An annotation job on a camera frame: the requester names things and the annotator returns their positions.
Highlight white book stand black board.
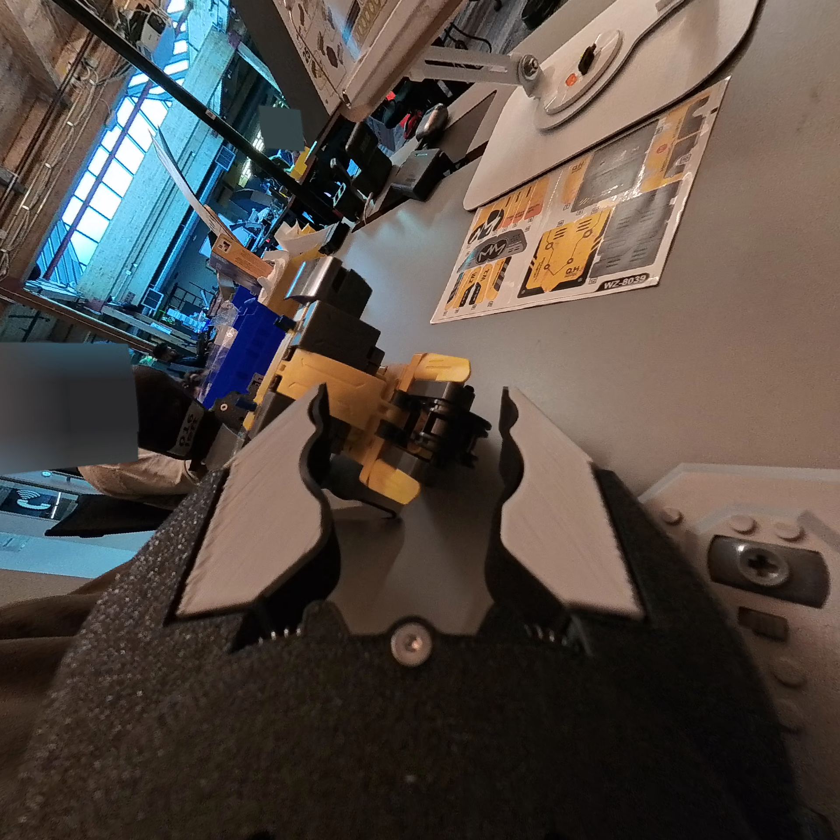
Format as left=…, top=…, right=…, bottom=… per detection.
left=271, top=0, right=763, bottom=212

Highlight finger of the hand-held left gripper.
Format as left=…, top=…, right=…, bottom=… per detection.
left=326, top=459, right=404, bottom=524

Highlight blue storage bin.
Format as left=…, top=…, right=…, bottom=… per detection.
left=202, top=290, right=291, bottom=412

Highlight cardboard box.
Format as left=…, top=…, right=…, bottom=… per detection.
left=209, top=231, right=274, bottom=278

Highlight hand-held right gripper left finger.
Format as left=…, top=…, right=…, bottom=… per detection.
left=172, top=384, right=342, bottom=621

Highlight grey studded toy block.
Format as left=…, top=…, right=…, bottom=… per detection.
left=638, top=461, right=840, bottom=788

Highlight yellow grey toy vehicle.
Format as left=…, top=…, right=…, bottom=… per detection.
left=251, top=255, right=493, bottom=508

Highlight black flat case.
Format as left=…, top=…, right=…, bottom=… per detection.
left=391, top=146, right=455, bottom=202

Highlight black charging dock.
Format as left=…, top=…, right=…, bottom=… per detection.
left=343, top=120, right=396, bottom=193

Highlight black pole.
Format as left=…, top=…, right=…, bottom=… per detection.
left=51, top=0, right=370, bottom=222

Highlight assembly instruction booklet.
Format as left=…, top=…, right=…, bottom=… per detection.
left=271, top=0, right=460, bottom=106

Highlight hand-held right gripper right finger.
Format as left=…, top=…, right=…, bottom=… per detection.
left=487, top=387, right=647, bottom=621

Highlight yellow black sticker sheet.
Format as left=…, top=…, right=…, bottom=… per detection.
left=428, top=74, right=734, bottom=326

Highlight person's beige trousers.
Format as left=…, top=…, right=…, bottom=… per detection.
left=77, top=455, right=206, bottom=497

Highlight small black charger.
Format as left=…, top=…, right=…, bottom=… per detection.
left=307, top=156, right=350, bottom=219

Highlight white crumpled paper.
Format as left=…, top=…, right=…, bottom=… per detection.
left=271, top=225, right=329, bottom=290

